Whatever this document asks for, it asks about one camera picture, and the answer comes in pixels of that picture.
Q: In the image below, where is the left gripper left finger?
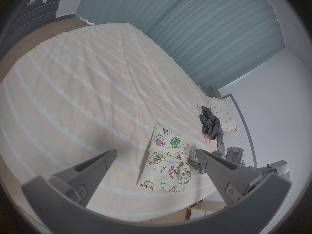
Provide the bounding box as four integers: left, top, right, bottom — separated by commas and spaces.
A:
49, 149, 117, 205

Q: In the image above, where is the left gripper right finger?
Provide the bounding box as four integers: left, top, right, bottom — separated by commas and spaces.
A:
196, 148, 262, 205

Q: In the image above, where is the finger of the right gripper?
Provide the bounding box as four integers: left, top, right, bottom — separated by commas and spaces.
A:
188, 159, 203, 175

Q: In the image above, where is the white printed pyjama top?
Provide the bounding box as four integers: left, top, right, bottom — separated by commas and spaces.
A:
137, 124, 203, 193

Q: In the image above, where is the pink garment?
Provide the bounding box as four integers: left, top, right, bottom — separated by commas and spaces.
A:
197, 104, 215, 145

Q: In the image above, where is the dark grey garment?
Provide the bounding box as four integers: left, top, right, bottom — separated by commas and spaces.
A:
216, 133, 226, 155

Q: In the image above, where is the pale wooden shelf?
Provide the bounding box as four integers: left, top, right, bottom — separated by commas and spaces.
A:
186, 199, 227, 221

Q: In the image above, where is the black garment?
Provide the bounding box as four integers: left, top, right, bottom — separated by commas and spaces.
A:
200, 106, 224, 139

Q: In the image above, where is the white printed pillow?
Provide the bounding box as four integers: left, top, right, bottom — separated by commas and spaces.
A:
207, 96, 237, 133

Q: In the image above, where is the grey bedside table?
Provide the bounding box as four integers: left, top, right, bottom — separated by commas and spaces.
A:
199, 83, 222, 98

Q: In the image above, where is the bed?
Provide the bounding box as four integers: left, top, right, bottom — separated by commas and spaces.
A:
0, 22, 256, 222

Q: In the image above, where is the blue-green curtain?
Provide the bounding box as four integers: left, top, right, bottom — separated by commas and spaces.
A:
76, 0, 286, 88

